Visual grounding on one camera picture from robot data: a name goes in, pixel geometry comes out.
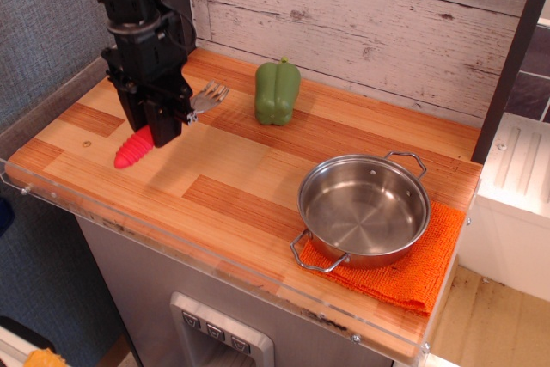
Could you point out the red handled metal fork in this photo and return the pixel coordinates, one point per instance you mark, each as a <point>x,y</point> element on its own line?
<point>141,142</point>

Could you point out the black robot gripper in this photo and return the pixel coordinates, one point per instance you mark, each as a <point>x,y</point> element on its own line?
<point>145,68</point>

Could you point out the clear acrylic edge guard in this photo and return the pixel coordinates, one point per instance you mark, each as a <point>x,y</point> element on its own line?
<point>259,258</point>

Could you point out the green toy bell pepper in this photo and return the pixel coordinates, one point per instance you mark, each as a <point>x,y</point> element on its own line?
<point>277,87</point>

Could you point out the white toy sink unit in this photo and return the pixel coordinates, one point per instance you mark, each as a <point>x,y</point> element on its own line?
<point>506,237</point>

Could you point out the stainless steel pot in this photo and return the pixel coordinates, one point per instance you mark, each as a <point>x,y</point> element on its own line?
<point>362,211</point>

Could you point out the dark right shelf post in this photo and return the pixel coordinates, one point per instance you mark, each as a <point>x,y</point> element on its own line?
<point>518,49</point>

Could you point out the grey toy fridge cabinet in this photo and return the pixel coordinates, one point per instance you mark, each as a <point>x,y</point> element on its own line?
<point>177,315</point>

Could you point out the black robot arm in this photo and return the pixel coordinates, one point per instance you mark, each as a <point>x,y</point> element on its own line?
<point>134,11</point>

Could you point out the yellow object at corner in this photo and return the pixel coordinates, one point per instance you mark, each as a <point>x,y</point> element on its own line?
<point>44,358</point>

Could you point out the orange woven cloth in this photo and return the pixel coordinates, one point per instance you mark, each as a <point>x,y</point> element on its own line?
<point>414,281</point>

